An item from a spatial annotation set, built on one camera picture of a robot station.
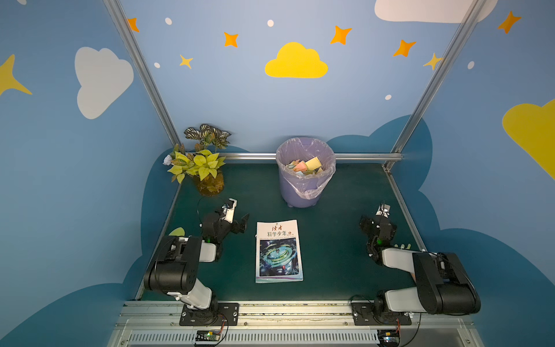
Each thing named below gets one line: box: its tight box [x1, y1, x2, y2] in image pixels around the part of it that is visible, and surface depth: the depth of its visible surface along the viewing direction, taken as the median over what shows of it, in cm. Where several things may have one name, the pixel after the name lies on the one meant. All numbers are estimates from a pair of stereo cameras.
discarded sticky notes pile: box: [286, 156, 324, 176], surface depth 103 cm
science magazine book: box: [255, 219, 304, 284], surface depth 90 cm
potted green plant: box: [162, 123, 232, 197], surface depth 92 cm
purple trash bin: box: [276, 136, 337, 209], surface depth 94 cm
